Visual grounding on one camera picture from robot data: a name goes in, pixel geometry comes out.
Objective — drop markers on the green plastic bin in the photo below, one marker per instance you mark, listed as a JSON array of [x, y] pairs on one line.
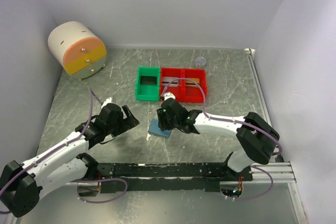
[[146, 92]]

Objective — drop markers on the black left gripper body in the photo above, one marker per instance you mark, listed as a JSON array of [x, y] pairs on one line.
[[120, 124]]

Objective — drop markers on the small clear plastic cup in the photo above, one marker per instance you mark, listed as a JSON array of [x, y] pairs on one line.
[[200, 62]]

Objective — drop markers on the silver credit card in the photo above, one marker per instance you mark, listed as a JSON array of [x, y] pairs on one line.
[[170, 82]]

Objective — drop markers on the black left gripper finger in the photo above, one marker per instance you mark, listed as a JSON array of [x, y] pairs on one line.
[[130, 120], [120, 131]]

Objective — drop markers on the red plastic bin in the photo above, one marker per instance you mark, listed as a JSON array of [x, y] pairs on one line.
[[195, 94], [172, 75]]

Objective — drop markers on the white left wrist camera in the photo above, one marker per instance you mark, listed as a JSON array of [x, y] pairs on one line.
[[109, 100]]

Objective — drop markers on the black credit card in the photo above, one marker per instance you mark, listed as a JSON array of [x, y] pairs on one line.
[[148, 80]]

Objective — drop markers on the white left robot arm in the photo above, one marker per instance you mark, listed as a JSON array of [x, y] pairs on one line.
[[24, 184]]

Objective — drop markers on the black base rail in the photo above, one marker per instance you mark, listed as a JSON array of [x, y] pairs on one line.
[[173, 176]]

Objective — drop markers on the blue card holder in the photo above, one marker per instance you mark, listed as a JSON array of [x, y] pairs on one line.
[[155, 130]]

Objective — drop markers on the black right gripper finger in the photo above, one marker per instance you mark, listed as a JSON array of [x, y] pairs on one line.
[[160, 119], [167, 125]]

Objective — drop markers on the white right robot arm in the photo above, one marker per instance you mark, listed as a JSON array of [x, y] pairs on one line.
[[258, 140]]

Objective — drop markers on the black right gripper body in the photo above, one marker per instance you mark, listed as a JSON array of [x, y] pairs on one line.
[[176, 122]]

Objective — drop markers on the gold credit card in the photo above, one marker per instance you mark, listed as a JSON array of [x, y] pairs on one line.
[[192, 82]]

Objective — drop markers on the round pastel drawer cabinet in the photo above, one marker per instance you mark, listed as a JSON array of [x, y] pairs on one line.
[[80, 52]]

